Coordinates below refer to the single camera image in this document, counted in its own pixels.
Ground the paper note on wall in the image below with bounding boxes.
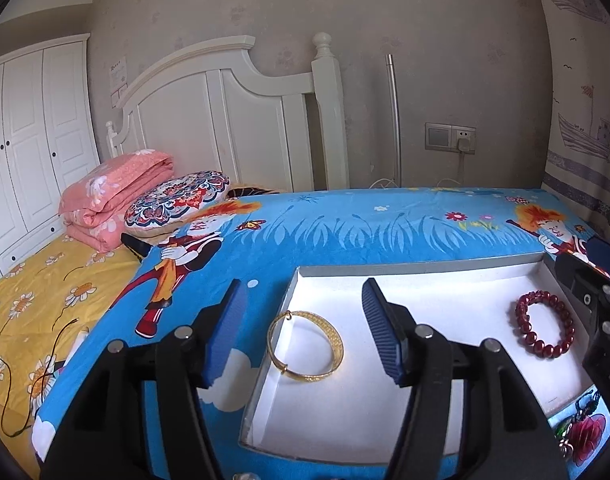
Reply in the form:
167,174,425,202
107,56,128,111

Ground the red bead bracelet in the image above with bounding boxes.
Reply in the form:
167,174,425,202
515,290,576,358

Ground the gold bangle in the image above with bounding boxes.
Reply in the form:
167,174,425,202
266,311,345,386

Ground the white wooden headboard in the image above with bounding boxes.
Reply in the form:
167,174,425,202
106,32,351,193

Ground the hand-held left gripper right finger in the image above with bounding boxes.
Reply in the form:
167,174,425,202
361,277,571,480

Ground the white wardrobe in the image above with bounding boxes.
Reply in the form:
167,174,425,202
0,34,102,276

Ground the blue printed blanket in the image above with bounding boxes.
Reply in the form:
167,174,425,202
32,187,610,480

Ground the folded pink quilt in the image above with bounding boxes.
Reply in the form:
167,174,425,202
59,149,176,251

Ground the metal pole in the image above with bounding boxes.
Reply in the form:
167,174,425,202
384,54,403,188

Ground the patterned round pillow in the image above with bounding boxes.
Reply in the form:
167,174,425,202
124,171,231,238

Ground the white cable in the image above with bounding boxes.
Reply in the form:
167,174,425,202
370,152,468,191

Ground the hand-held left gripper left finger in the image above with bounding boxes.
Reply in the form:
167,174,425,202
40,279,249,480

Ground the red flower brooch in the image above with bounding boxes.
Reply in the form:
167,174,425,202
568,417,608,466

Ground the green pendant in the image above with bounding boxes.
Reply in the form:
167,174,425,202
552,392,603,436

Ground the wall switch socket panel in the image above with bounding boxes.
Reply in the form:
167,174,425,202
425,122,478,153

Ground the shallow white cardboard box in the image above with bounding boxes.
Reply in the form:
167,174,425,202
239,251,608,462

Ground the yellow floral bedsheet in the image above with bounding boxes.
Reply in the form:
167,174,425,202
0,235,146,480

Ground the dark patterned cushion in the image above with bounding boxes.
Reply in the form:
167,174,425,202
227,185,283,198

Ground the thin black cord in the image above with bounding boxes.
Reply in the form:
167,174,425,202
0,317,80,433

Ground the printed ship curtain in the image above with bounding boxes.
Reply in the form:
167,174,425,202
528,0,610,251

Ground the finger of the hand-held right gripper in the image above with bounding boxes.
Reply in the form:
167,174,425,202
585,236,610,288
555,252,610,341

